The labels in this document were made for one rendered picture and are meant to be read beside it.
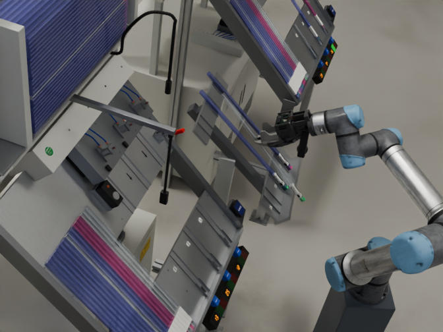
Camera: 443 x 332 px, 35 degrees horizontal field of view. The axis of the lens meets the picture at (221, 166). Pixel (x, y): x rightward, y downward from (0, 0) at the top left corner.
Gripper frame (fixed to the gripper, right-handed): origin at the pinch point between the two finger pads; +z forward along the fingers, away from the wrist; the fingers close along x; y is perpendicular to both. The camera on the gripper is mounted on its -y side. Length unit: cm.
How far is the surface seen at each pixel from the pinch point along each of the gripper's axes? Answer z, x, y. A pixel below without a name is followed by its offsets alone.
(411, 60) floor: -15, -233, -128
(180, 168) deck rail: 25.0, 11.2, 3.5
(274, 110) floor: 52, -146, -86
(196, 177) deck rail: 20.9, 11.9, -1.0
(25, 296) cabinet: 72, 55, -2
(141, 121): 8, 42, 44
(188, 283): 21, 46, -15
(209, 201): 19.4, 14.8, -9.6
